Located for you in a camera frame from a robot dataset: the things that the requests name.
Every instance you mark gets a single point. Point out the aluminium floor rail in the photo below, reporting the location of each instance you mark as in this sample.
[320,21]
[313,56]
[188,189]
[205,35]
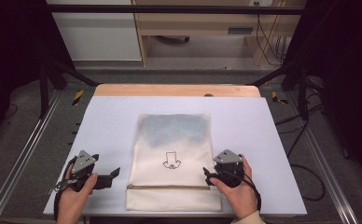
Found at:
[23,152]
[322,161]

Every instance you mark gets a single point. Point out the white cabinet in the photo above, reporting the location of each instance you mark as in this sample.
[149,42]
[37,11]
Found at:
[98,37]

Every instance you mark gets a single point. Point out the person's left hand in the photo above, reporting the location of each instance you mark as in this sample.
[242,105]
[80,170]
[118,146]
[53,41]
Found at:
[72,205]

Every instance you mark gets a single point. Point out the yellow black tape piece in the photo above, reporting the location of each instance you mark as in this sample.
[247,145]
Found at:
[78,97]
[275,97]

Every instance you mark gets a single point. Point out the cream mesh laundry bag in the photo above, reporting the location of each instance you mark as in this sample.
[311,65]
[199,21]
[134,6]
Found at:
[173,146]

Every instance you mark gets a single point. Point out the black metal frame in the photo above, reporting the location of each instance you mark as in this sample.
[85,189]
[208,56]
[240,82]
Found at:
[169,9]

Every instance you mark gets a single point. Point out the person's right hand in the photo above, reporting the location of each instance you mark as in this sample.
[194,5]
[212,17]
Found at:
[244,199]

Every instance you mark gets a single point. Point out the white table mat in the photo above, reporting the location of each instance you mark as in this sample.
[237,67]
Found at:
[107,124]

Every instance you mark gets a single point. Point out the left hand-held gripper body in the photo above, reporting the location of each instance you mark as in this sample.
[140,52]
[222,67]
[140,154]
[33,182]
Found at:
[83,161]

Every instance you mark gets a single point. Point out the light wooden desk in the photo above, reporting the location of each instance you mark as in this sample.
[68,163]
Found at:
[201,23]

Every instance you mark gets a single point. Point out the black curtain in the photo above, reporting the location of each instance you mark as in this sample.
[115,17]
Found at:
[11,46]
[347,62]

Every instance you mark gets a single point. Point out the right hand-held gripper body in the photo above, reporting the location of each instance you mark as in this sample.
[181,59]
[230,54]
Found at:
[229,157]

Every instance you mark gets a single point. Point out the wooden table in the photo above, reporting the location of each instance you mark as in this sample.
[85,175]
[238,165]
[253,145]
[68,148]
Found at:
[157,90]

